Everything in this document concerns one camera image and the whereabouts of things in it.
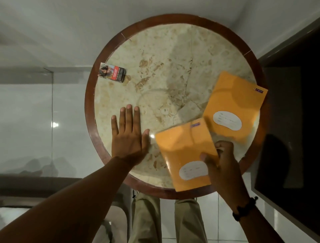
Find person's right forearm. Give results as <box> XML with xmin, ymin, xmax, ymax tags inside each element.
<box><xmin>235</xmin><ymin>201</ymin><xmax>286</xmax><ymax>243</ymax></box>

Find person's left hand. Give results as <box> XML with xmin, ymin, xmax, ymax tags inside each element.
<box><xmin>111</xmin><ymin>104</ymin><xmax>150</xmax><ymax>167</ymax></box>

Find grey chair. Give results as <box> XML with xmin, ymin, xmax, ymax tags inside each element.
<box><xmin>0</xmin><ymin>175</ymin><xmax>133</xmax><ymax>243</ymax></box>

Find beige trousers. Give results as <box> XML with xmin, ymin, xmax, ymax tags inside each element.
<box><xmin>127</xmin><ymin>191</ymin><xmax>208</xmax><ymax>243</ymax></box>

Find round marble table wooden rim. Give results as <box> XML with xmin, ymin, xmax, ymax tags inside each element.
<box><xmin>84</xmin><ymin>14</ymin><xmax>267</xmax><ymax>200</ymax></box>

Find dark glossy cabinet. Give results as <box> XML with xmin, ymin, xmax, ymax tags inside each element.
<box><xmin>251</xmin><ymin>17</ymin><xmax>320</xmax><ymax>242</ymax></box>

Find small cigarette pack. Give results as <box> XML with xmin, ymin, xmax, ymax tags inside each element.
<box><xmin>98</xmin><ymin>62</ymin><xmax>127</xmax><ymax>83</ymax></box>

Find black wristband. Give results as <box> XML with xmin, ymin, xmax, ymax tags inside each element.
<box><xmin>232</xmin><ymin>196</ymin><xmax>259</xmax><ymax>222</ymax></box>

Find orange notebook white label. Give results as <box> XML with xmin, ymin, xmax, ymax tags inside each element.
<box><xmin>202</xmin><ymin>70</ymin><xmax>269</xmax><ymax>144</ymax></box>
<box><xmin>155</xmin><ymin>118</ymin><xmax>221</xmax><ymax>192</ymax></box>

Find person's left forearm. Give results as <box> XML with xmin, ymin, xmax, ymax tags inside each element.
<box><xmin>0</xmin><ymin>156</ymin><xmax>131</xmax><ymax>243</ymax></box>

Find person's right hand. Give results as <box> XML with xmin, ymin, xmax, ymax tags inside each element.
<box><xmin>200</xmin><ymin>140</ymin><xmax>251</xmax><ymax>213</ymax></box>

